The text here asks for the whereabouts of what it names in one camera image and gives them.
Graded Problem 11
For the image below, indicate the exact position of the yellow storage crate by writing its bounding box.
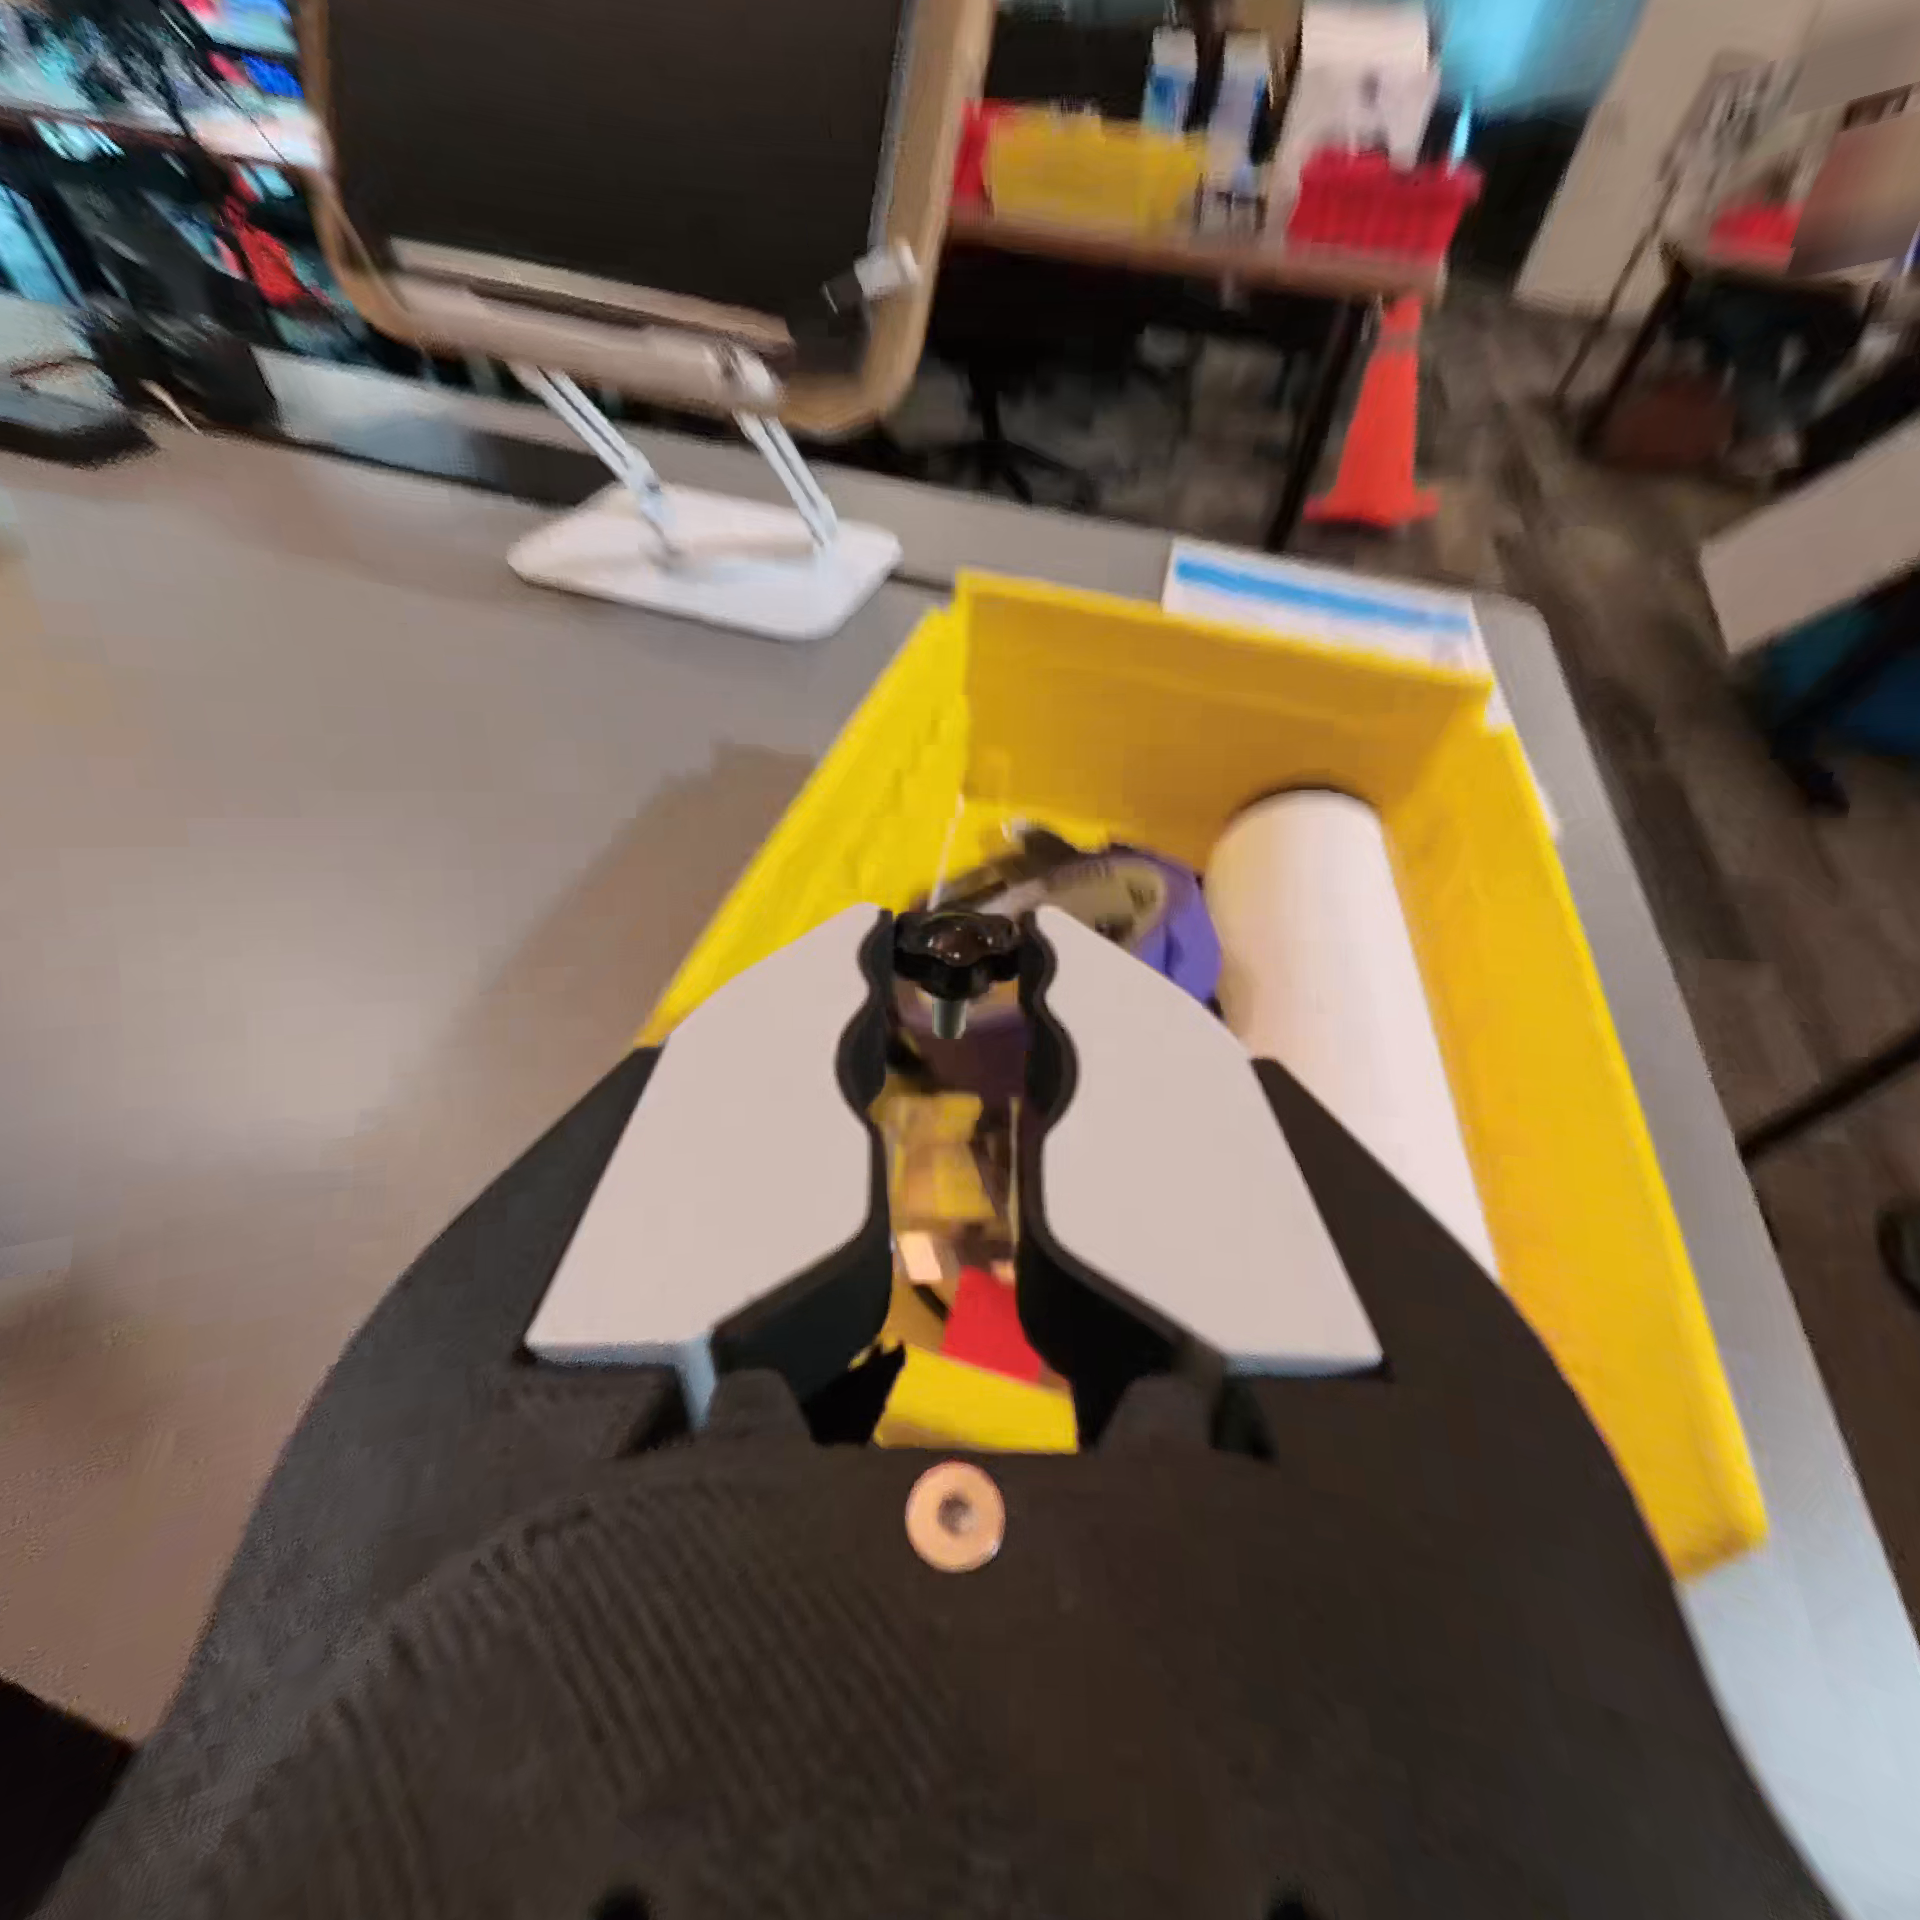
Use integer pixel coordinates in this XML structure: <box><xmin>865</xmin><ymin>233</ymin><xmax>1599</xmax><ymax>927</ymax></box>
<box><xmin>983</xmin><ymin>105</ymin><xmax>1213</xmax><ymax>233</ymax></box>

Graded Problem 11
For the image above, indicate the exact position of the purple tape roll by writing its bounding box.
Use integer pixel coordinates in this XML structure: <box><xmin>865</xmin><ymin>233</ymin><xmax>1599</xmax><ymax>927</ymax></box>
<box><xmin>1096</xmin><ymin>844</ymin><xmax>1225</xmax><ymax>1011</ymax></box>

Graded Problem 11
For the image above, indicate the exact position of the white cardboard box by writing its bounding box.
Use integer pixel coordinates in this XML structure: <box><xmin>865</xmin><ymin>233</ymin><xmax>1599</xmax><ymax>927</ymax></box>
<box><xmin>1276</xmin><ymin>0</ymin><xmax>1443</xmax><ymax>204</ymax></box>

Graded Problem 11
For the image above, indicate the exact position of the red plastic piece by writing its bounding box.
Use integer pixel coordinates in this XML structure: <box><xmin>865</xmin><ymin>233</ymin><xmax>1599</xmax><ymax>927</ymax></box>
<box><xmin>941</xmin><ymin>1266</ymin><xmax>1050</xmax><ymax>1386</ymax></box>

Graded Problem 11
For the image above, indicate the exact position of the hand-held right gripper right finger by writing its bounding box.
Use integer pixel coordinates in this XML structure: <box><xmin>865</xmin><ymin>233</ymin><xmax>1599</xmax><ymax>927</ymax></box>
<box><xmin>1013</xmin><ymin>902</ymin><xmax>1383</xmax><ymax>1453</ymax></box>

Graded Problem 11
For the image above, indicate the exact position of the cluttered background shelf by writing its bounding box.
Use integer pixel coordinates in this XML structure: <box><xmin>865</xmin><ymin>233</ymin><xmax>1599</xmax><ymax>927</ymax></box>
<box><xmin>0</xmin><ymin>0</ymin><xmax>325</xmax><ymax>362</ymax></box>

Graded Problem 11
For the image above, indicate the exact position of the red storage crate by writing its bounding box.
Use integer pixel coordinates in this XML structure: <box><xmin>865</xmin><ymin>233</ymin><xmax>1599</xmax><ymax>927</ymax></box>
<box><xmin>1287</xmin><ymin>147</ymin><xmax>1483</xmax><ymax>260</ymax></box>

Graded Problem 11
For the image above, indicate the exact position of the brown wooden table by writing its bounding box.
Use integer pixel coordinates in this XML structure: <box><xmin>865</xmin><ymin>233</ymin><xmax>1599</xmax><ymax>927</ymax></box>
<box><xmin>949</xmin><ymin>202</ymin><xmax>1453</xmax><ymax>553</ymax></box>

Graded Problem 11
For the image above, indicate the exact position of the white blue printed sheet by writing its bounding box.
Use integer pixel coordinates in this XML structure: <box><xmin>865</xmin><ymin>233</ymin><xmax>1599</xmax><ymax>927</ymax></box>
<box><xmin>1162</xmin><ymin>538</ymin><xmax>1498</xmax><ymax>681</ymax></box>

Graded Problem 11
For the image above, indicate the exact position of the white paper roll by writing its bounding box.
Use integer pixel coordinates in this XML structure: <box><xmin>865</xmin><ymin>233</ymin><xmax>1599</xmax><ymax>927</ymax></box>
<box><xmin>1200</xmin><ymin>790</ymin><xmax>1503</xmax><ymax>1279</ymax></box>

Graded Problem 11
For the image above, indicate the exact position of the black knob screw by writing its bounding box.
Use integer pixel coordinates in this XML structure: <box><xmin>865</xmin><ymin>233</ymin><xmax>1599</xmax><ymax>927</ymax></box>
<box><xmin>896</xmin><ymin>909</ymin><xmax>1021</xmax><ymax>1039</ymax></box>

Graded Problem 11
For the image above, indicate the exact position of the white monitor stand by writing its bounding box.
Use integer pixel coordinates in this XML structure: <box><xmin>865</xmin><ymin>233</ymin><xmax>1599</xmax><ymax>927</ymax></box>
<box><xmin>506</xmin><ymin>359</ymin><xmax>906</xmax><ymax>645</ymax></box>

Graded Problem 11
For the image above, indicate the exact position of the black battery charger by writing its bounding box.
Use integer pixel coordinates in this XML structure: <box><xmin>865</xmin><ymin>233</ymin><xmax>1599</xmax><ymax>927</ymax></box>
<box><xmin>83</xmin><ymin>300</ymin><xmax>282</xmax><ymax>435</ymax></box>

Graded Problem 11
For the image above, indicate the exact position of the grey desk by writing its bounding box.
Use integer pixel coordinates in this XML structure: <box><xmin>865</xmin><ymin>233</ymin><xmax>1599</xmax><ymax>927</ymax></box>
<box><xmin>0</xmin><ymin>293</ymin><xmax>1920</xmax><ymax>1920</ymax></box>

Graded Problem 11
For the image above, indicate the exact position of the yellow plastic bin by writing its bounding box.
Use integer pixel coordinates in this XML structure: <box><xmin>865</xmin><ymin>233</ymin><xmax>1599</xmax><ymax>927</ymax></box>
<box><xmin>639</xmin><ymin>570</ymin><xmax>1769</xmax><ymax>1580</ymax></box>

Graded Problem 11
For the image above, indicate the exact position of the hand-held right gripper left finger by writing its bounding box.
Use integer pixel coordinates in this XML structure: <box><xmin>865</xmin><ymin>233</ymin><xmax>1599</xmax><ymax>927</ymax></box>
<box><xmin>525</xmin><ymin>900</ymin><xmax>913</xmax><ymax>1449</ymax></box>

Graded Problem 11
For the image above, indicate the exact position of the orange traffic cone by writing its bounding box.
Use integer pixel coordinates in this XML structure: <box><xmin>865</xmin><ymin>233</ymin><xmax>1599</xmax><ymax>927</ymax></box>
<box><xmin>1303</xmin><ymin>293</ymin><xmax>1443</xmax><ymax>530</ymax></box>

